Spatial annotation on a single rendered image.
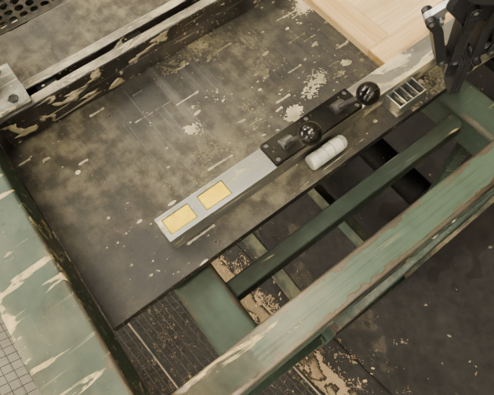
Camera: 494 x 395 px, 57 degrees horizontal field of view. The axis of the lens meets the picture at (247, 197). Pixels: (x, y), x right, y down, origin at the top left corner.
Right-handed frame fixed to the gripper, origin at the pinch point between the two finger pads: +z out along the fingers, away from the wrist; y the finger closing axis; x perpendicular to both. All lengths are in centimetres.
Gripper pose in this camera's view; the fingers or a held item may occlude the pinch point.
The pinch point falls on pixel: (455, 70)
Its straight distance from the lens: 72.0
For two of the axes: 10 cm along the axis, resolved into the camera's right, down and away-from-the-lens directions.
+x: -1.1, -9.2, 3.6
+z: 2.1, 3.4, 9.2
